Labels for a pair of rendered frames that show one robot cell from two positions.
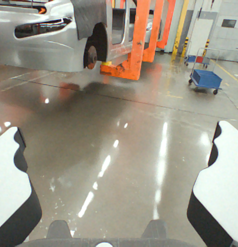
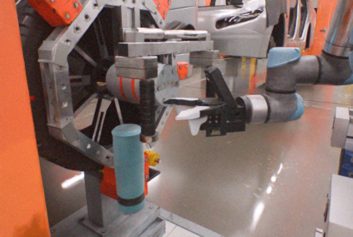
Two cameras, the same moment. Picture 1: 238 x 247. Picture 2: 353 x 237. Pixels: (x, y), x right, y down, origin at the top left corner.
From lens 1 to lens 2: 1.41 m
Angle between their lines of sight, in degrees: 23
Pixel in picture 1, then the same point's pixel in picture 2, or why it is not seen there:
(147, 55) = not seen: hidden behind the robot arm
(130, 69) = not seen: hidden behind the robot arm
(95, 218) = (313, 168)
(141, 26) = (324, 13)
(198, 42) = not seen: outside the picture
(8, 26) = (211, 20)
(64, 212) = (279, 162)
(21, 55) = (217, 42)
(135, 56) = (318, 44)
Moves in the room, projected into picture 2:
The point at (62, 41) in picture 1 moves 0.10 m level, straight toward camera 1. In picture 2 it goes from (254, 29) to (257, 28)
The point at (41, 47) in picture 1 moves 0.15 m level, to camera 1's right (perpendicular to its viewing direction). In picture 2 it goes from (236, 34) to (249, 34)
